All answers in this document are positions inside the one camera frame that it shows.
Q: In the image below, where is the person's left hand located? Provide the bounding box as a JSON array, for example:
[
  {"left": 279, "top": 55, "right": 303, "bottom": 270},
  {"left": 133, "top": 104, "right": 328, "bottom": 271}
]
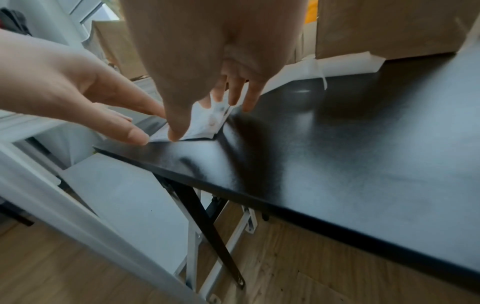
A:
[{"left": 0, "top": 28, "right": 168, "bottom": 146}]

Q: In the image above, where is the person's right hand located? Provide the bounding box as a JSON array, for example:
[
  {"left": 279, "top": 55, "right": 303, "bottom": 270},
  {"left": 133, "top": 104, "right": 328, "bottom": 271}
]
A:
[{"left": 119, "top": 0, "right": 309, "bottom": 142}]

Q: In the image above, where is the dented labelled cardboard box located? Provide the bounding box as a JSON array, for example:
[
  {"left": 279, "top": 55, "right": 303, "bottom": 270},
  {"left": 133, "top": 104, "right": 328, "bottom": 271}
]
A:
[{"left": 91, "top": 19, "right": 149, "bottom": 80}]

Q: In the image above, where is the stack of shipping labels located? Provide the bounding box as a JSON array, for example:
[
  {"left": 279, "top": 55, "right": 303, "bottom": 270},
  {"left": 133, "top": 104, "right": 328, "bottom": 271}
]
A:
[{"left": 149, "top": 95, "right": 236, "bottom": 142}]

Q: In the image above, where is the black bag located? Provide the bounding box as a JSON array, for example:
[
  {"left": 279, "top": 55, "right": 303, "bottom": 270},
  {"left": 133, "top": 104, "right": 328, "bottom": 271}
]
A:
[{"left": 0, "top": 7, "right": 30, "bottom": 37}]

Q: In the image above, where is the grey metal shelf rack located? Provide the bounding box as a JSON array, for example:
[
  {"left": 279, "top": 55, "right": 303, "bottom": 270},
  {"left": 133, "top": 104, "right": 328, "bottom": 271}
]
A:
[{"left": 0, "top": 0, "right": 262, "bottom": 304}]

